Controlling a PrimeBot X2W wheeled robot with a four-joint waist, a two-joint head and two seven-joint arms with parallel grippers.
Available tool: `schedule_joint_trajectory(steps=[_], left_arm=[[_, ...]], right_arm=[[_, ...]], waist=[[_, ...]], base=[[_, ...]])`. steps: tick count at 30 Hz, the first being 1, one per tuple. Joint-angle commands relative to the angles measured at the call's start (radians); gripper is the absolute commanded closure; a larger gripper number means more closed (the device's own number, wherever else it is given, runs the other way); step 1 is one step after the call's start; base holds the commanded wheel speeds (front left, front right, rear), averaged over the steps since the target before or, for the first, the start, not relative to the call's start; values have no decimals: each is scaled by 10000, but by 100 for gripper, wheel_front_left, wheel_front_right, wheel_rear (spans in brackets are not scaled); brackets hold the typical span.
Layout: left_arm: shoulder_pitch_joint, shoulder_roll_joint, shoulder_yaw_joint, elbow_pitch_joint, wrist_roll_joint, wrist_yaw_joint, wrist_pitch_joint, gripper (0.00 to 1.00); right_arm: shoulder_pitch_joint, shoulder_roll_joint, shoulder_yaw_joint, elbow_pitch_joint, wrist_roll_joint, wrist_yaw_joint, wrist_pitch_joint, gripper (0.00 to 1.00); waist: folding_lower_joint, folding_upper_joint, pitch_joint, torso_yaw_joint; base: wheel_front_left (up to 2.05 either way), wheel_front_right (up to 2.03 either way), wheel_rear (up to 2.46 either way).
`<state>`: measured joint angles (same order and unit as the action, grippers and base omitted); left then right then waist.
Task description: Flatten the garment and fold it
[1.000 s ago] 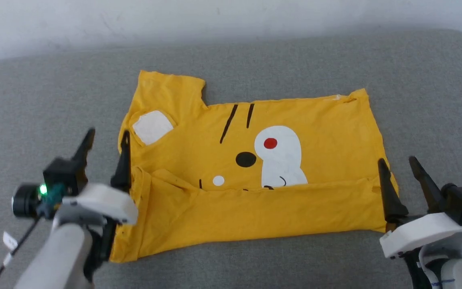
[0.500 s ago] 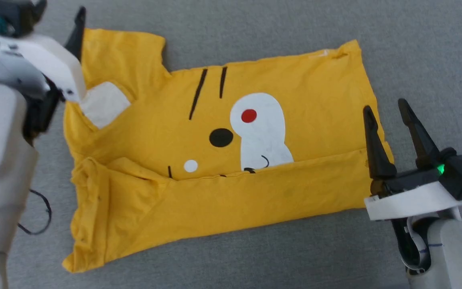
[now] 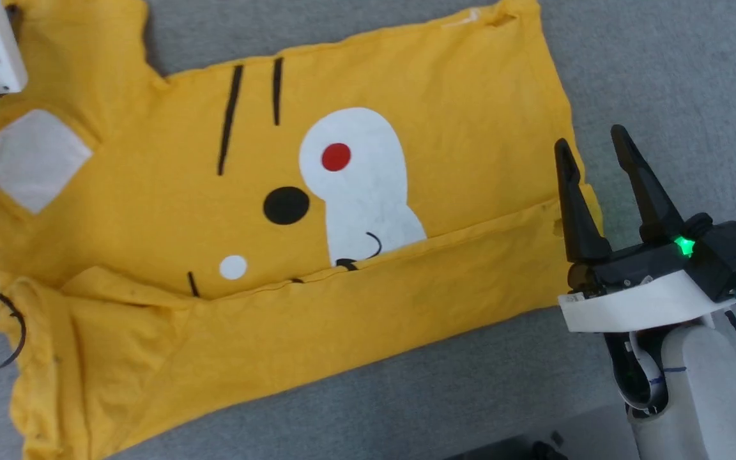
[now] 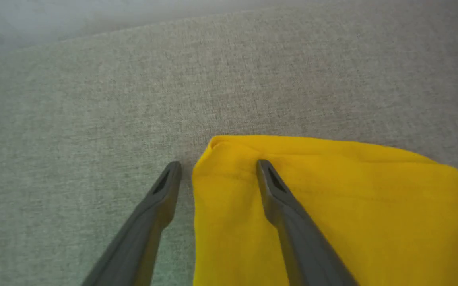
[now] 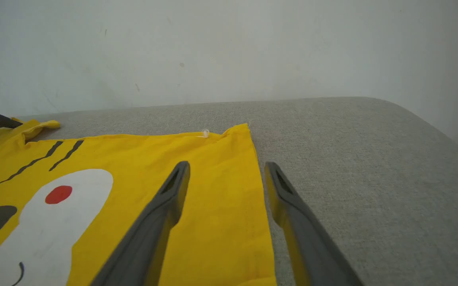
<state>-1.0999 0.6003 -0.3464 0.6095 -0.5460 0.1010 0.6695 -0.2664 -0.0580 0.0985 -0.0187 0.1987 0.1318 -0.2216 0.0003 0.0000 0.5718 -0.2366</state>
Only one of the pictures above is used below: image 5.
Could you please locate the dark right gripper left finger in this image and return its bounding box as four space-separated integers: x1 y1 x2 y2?
89 160 191 286

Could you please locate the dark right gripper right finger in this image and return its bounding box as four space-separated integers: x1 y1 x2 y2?
264 161 364 286

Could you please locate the yellow cartoon print garment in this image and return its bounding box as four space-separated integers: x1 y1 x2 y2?
0 118 278 286

